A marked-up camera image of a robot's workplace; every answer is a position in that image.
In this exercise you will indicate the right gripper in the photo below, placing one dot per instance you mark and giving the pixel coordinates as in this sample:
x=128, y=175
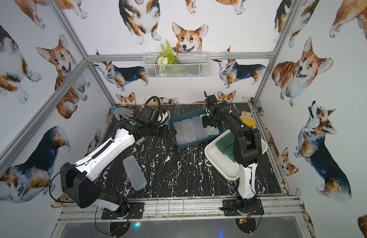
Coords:
x=205, y=122

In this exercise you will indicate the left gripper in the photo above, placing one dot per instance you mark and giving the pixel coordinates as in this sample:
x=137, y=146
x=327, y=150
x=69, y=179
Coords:
x=164, y=130

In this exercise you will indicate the clear case with red pen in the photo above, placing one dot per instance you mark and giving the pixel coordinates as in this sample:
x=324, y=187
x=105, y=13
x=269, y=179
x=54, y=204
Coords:
x=180, y=135

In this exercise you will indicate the clear case with barcode label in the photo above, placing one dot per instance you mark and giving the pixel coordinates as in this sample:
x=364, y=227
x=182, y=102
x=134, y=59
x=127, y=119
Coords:
x=210, y=131

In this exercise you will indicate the dark green case with pens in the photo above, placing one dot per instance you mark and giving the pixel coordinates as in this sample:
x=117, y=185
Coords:
x=225, y=142

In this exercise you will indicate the clear rounded case front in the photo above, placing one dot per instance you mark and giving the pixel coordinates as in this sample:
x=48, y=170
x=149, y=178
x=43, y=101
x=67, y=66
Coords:
x=134, y=173

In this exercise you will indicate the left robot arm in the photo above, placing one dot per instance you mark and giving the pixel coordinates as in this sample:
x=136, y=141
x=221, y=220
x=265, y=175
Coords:
x=78, y=180

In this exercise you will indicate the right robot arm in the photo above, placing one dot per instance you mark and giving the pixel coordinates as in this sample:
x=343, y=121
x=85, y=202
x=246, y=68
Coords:
x=247, y=148

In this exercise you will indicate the teal storage box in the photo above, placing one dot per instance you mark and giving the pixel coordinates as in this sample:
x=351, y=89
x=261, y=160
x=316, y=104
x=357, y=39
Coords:
x=190, y=115

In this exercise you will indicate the white storage box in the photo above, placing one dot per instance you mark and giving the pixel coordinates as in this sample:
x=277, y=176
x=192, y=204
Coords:
x=221, y=162

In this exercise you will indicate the pink pot with green plant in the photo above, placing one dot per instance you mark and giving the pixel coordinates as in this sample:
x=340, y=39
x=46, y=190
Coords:
x=153, y=104

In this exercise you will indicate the yellow work glove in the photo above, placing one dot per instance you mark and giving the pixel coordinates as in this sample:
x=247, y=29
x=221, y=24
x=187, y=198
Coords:
x=248, y=119

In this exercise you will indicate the grey work glove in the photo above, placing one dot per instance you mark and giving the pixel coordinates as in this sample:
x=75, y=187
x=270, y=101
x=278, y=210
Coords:
x=122, y=113

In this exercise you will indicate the artificial fern with flower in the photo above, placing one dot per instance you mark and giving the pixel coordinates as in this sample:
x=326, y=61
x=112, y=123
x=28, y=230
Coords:
x=166, y=56

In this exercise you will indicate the white wire wall basket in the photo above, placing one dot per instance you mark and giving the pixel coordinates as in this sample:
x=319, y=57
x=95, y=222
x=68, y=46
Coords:
x=185, y=65

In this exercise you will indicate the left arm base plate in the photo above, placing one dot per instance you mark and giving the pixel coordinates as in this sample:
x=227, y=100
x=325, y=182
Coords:
x=132, y=210

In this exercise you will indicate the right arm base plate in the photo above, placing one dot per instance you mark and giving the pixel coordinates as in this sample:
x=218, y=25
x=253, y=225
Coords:
x=242, y=207

